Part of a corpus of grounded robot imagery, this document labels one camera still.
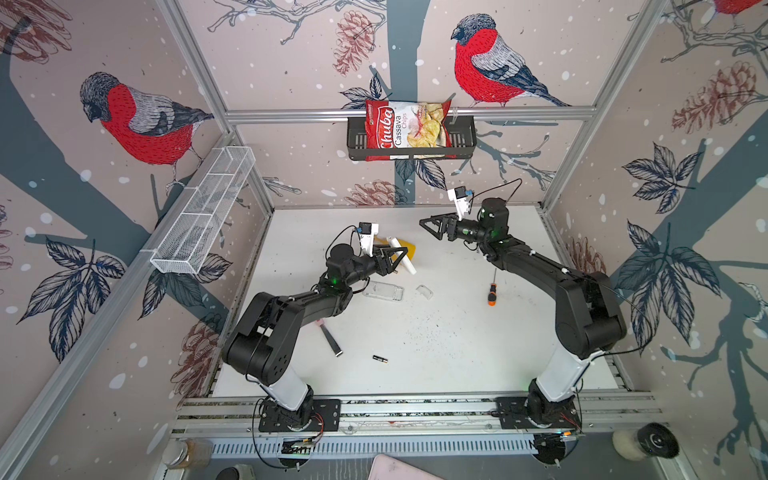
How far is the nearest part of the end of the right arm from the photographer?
0.71 meters

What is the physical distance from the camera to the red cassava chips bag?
0.87m

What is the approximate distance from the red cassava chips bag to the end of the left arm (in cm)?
32

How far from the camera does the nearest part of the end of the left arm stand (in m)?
0.70

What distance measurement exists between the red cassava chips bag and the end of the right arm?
0.77 feet
